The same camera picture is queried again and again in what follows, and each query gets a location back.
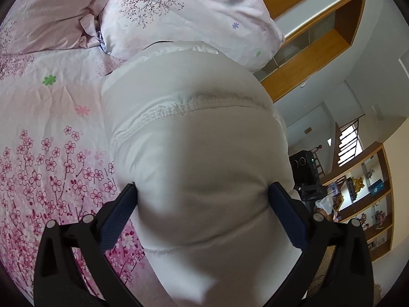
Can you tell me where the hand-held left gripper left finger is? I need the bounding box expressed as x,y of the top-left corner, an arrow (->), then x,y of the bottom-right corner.
33,183 -> 141,307

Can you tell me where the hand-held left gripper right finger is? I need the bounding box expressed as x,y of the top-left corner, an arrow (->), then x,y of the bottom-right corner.
264,182 -> 374,307

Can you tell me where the white puffer jacket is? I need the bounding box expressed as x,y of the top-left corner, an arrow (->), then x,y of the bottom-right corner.
100,41 -> 310,307

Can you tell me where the black speaker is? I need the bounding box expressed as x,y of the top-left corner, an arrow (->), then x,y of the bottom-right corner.
289,150 -> 326,199

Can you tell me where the golden figurine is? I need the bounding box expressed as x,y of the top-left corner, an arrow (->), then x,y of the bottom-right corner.
351,176 -> 367,196

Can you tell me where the wooden display shelf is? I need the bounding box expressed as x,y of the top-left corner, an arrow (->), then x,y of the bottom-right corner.
322,142 -> 395,262

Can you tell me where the blue box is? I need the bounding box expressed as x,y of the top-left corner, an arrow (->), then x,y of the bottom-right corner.
367,181 -> 389,196

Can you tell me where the staircase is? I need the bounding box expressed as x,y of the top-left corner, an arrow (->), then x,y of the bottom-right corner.
334,117 -> 365,167

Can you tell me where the pink floral bed sheet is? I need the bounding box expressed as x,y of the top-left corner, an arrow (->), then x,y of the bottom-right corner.
0,51 -> 151,296

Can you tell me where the large floral pink pillow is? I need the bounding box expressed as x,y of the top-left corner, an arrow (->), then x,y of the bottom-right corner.
0,0 -> 128,55

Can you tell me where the pink tree print pillow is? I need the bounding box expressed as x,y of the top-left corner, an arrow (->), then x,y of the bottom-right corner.
98,0 -> 286,73

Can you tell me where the wooden frame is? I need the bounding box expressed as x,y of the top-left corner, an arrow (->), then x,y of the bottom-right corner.
258,0 -> 369,103

